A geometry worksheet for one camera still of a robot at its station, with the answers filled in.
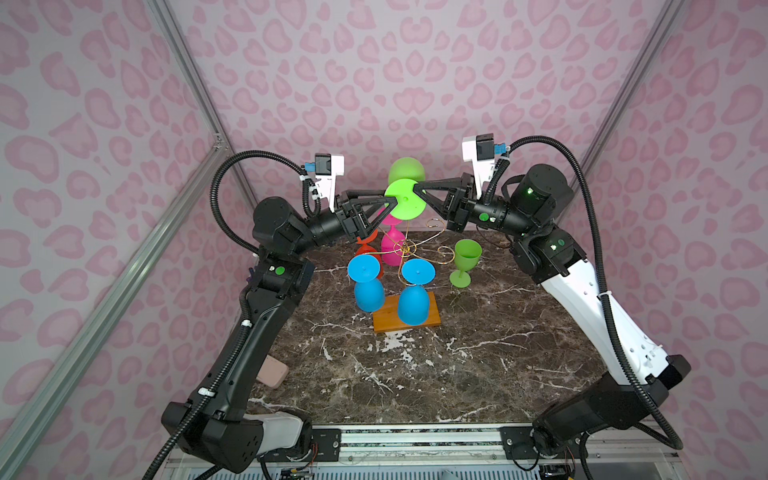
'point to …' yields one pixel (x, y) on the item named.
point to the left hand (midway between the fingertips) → (393, 197)
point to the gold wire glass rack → (446, 252)
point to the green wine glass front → (467, 253)
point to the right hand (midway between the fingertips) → (419, 190)
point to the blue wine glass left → (368, 290)
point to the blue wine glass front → (414, 300)
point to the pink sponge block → (272, 372)
